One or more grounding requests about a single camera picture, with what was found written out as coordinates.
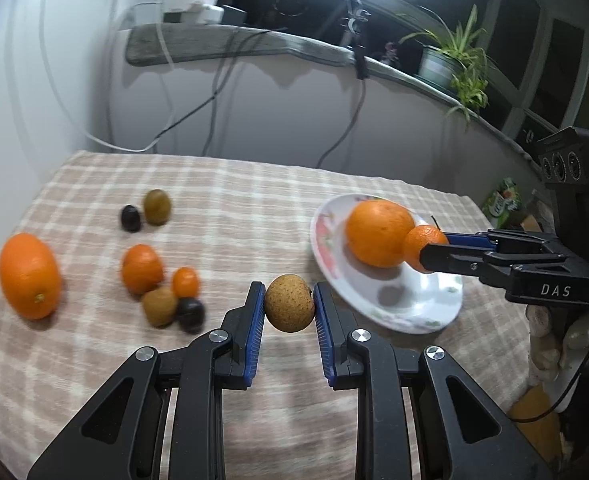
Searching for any beige plaid cloth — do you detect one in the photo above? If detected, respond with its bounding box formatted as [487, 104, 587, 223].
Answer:
[0, 150, 540, 480]

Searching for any large oval orange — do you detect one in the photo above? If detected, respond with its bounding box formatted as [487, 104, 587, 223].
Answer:
[0, 233, 61, 321]

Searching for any person's right hand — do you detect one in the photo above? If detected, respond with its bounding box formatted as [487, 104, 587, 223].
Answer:
[526, 302, 589, 388]

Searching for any green kiwi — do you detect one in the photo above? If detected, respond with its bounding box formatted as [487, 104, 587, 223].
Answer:
[143, 189, 172, 226]

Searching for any white cable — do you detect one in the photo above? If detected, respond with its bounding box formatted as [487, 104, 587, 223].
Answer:
[39, 0, 175, 153]

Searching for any medium tangerine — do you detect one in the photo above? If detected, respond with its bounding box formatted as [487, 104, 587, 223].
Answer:
[121, 244, 165, 295]

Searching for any grey stone windowsill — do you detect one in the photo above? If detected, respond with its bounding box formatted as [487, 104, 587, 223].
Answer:
[126, 25, 545, 166]

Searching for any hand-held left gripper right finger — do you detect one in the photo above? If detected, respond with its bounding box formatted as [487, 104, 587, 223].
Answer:
[313, 281, 555, 480]

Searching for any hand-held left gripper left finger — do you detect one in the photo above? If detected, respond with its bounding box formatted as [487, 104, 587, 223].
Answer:
[27, 281, 266, 480]

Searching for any brown kiwi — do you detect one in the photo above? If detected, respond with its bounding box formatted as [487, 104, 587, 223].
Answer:
[141, 286, 179, 328]

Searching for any small tangerine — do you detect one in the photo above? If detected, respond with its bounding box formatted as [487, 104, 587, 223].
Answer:
[403, 226, 450, 274]
[172, 267, 200, 300]

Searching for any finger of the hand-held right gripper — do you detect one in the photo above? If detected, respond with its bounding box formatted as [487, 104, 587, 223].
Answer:
[419, 241, 569, 289]
[442, 229, 561, 257]

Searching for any dark plum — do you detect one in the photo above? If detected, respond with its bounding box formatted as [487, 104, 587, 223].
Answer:
[120, 204, 142, 233]
[175, 297, 206, 333]

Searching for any potted spider plant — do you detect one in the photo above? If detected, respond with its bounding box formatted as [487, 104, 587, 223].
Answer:
[399, 4, 495, 121]

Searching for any large round orange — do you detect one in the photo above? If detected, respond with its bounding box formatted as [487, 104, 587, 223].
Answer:
[345, 200, 416, 268]

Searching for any green snack packet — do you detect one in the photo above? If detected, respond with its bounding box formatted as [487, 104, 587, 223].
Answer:
[482, 177, 525, 226]

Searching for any brown speckled round fruit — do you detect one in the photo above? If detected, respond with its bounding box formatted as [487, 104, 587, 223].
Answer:
[264, 274, 315, 333]

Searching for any grey cable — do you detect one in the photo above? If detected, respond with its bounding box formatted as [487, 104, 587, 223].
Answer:
[202, 30, 240, 157]

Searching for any white floral plate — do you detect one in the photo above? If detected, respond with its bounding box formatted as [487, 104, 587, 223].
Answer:
[309, 194, 464, 335]

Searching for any black ring light stand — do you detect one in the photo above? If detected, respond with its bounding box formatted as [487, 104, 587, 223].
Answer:
[342, 0, 371, 81]

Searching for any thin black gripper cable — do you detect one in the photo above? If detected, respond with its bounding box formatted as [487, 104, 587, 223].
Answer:
[509, 305, 589, 423]

